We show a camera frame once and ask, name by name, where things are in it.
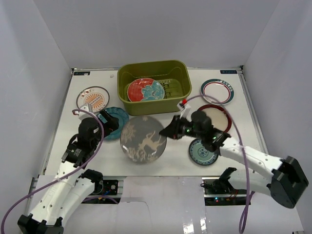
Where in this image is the orange sunburst plate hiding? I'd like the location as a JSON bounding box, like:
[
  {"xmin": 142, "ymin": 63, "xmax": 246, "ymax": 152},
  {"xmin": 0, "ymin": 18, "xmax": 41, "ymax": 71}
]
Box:
[{"xmin": 76, "ymin": 86, "xmax": 110, "ymax": 113}]

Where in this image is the green plastic bin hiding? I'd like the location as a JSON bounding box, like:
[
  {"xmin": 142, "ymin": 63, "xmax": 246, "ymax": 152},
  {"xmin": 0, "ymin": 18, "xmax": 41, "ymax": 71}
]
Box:
[{"xmin": 117, "ymin": 60, "xmax": 192, "ymax": 116}]

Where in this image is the blue table label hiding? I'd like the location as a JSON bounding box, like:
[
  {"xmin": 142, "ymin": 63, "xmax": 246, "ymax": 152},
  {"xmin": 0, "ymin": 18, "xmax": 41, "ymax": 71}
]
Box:
[
  {"xmin": 220, "ymin": 70, "xmax": 237, "ymax": 74},
  {"xmin": 73, "ymin": 71, "xmax": 90, "ymax": 76}
]

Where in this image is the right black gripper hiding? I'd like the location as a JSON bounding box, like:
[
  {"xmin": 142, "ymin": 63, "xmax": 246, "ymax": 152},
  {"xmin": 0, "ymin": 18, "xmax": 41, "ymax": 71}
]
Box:
[{"xmin": 159, "ymin": 115, "xmax": 204, "ymax": 140}]

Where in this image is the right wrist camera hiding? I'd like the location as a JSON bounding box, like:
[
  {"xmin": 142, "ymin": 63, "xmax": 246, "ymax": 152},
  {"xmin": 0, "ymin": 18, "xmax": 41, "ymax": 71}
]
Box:
[{"xmin": 177, "ymin": 99, "xmax": 191, "ymax": 119}]

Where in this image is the dark red rimmed plate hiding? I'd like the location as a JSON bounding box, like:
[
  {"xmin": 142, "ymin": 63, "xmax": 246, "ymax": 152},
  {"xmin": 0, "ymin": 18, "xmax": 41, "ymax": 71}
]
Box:
[{"xmin": 198, "ymin": 104, "xmax": 232, "ymax": 133}]

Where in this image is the white plate striped rim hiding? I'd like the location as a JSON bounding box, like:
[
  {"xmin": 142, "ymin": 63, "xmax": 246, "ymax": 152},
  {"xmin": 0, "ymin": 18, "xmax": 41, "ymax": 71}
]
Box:
[{"xmin": 200, "ymin": 79, "xmax": 234, "ymax": 105}]

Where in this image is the teal scalloped plate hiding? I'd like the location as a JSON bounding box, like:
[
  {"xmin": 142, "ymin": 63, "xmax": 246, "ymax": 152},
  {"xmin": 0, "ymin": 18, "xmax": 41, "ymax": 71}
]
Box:
[{"xmin": 96, "ymin": 107, "xmax": 129, "ymax": 141}]

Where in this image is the right blue table label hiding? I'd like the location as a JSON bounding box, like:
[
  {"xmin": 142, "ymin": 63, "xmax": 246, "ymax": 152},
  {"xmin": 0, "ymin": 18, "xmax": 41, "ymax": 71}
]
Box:
[{"xmin": 220, "ymin": 70, "xmax": 237, "ymax": 74}]

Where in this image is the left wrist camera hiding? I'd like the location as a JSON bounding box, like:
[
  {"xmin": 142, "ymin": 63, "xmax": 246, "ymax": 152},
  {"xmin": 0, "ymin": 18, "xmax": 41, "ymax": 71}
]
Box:
[{"xmin": 78, "ymin": 103, "xmax": 94, "ymax": 120}]

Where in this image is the grey deer plate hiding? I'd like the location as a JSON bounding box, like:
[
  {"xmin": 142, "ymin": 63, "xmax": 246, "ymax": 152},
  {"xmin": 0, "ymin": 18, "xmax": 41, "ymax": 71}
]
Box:
[{"xmin": 120, "ymin": 116, "xmax": 167, "ymax": 164}]

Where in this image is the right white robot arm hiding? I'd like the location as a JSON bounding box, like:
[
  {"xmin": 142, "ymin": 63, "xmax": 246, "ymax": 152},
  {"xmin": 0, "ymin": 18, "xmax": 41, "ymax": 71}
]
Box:
[{"xmin": 159, "ymin": 111, "xmax": 309, "ymax": 209}]

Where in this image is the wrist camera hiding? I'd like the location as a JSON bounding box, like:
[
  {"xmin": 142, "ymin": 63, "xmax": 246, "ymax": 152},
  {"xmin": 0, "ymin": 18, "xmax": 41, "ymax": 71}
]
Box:
[
  {"xmin": 78, "ymin": 103, "xmax": 94, "ymax": 120},
  {"xmin": 177, "ymin": 99, "xmax": 191, "ymax": 119}
]

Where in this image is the red and teal plate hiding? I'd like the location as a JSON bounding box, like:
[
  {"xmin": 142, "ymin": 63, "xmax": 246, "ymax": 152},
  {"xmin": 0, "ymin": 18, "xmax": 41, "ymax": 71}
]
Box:
[{"xmin": 127, "ymin": 78, "xmax": 165, "ymax": 102}]

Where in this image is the small blue patterned plate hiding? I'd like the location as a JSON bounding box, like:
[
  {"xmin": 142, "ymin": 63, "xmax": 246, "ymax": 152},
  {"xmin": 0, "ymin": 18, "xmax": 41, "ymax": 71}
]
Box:
[{"xmin": 188, "ymin": 139, "xmax": 218, "ymax": 166}]

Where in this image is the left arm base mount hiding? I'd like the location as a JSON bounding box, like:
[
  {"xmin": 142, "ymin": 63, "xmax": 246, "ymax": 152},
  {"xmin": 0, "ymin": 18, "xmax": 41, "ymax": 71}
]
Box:
[{"xmin": 82, "ymin": 179, "xmax": 123, "ymax": 204}]

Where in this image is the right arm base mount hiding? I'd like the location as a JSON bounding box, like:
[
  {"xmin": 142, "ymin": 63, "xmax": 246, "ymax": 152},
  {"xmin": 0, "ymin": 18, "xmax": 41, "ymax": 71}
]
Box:
[{"xmin": 200, "ymin": 167, "xmax": 247, "ymax": 206}]

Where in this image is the left blue table label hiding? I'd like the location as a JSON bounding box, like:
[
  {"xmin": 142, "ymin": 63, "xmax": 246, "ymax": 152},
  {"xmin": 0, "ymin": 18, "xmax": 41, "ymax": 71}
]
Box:
[{"xmin": 73, "ymin": 71, "xmax": 90, "ymax": 76}]

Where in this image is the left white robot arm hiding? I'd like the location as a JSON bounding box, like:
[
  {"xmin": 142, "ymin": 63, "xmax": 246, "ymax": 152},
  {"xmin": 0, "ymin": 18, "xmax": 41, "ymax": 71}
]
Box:
[{"xmin": 18, "ymin": 109, "xmax": 119, "ymax": 234}]

